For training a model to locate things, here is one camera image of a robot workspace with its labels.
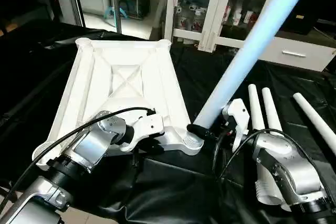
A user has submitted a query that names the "white plastic table leg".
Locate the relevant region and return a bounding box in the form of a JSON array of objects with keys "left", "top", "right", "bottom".
[
  {"left": 247, "top": 83, "right": 285, "bottom": 207},
  {"left": 261, "top": 88, "right": 287, "bottom": 136},
  {"left": 186, "top": 0, "right": 319, "bottom": 152},
  {"left": 292, "top": 93, "right": 336, "bottom": 155}
]

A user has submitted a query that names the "white drawer unit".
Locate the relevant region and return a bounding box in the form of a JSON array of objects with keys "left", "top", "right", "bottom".
[{"left": 259, "top": 27, "right": 336, "bottom": 72}]

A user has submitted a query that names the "white glass door cabinet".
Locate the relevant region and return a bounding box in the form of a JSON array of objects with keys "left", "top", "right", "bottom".
[{"left": 164, "top": 0, "right": 279, "bottom": 55}]

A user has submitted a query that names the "black mat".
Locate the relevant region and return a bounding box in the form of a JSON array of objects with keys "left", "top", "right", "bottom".
[{"left": 0, "top": 20, "right": 336, "bottom": 224}]

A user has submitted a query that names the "light blue stand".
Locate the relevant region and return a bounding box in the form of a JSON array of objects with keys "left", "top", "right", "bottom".
[{"left": 104, "top": 3, "right": 130, "bottom": 21}]

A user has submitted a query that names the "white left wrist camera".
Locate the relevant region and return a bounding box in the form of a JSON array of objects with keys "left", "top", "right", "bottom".
[{"left": 121, "top": 110, "right": 165, "bottom": 153}]

